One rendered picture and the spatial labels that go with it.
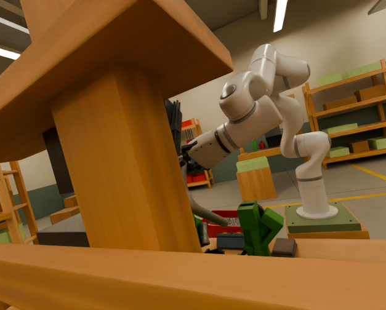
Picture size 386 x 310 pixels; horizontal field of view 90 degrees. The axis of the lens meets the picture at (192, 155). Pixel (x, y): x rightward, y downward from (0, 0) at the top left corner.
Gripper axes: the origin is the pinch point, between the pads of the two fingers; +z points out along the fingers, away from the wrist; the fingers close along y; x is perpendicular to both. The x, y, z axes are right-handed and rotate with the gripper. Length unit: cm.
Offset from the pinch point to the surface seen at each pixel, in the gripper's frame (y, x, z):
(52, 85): 37.0, 18.5, -11.3
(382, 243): -61, 19, -36
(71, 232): 15.9, 17.2, 27.8
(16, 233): -3, -68, 265
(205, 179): -357, -333, 228
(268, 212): -19.4, 14.9, -15.0
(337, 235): -75, 8, -25
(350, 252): -54, 21, -27
